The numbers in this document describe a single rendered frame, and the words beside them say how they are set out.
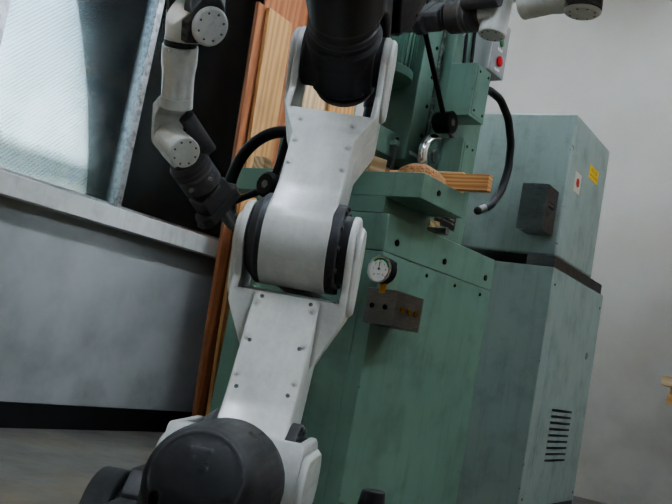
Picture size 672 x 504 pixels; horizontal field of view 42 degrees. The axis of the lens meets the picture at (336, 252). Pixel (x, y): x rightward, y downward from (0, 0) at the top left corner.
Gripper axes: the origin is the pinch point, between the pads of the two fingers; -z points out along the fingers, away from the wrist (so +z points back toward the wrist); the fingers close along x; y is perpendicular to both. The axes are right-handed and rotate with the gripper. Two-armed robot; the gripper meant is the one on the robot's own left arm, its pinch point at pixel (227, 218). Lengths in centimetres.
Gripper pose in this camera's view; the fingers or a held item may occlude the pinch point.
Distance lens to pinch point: 199.6
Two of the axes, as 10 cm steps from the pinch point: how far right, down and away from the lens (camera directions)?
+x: 5.6, -7.2, 4.0
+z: -4.0, -6.6, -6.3
